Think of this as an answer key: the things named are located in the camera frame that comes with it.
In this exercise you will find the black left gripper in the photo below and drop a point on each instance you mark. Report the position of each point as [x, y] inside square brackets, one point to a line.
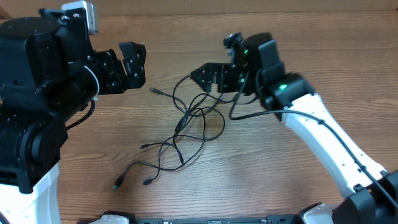
[115, 83]

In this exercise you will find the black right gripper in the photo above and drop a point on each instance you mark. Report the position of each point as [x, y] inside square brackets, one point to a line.
[223, 73]

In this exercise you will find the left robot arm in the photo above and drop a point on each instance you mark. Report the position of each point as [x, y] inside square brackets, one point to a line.
[50, 72]

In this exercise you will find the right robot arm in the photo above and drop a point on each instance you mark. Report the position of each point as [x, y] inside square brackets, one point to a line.
[369, 191]

